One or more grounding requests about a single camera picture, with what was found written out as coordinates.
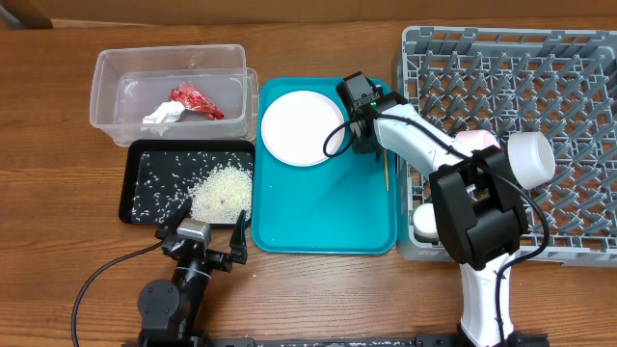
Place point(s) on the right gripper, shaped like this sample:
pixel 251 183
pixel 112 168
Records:
pixel 362 145

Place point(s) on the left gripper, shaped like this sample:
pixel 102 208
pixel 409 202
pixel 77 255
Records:
pixel 237 245

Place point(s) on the white rice pile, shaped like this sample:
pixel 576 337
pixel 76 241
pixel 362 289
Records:
pixel 218 184

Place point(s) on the wooden chopstick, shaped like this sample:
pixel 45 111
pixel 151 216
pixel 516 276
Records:
pixel 386 169

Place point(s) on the large white plate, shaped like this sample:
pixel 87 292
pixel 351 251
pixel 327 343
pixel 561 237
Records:
pixel 296 126

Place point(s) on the white cup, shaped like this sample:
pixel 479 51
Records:
pixel 424 223

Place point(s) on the white napkin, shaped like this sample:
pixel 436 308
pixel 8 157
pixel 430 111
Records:
pixel 167 112

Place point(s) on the red snack wrapper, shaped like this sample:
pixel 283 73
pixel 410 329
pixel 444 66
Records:
pixel 194 100

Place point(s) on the grey bowl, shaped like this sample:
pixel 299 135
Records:
pixel 531 159

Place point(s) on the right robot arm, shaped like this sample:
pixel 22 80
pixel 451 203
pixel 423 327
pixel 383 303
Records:
pixel 477 207

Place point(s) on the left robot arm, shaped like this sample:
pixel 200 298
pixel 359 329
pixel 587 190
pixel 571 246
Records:
pixel 170 308

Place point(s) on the grey dishwasher rack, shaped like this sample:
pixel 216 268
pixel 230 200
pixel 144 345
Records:
pixel 559 82

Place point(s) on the black plastic tray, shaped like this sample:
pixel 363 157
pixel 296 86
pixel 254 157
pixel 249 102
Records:
pixel 130 193

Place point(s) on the teal serving tray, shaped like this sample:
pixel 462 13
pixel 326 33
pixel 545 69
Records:
pixel 340 206

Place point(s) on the clear plastic bin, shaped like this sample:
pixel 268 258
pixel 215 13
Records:
pixel 131 83

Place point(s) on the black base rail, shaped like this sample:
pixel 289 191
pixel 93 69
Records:
pixel 421 340

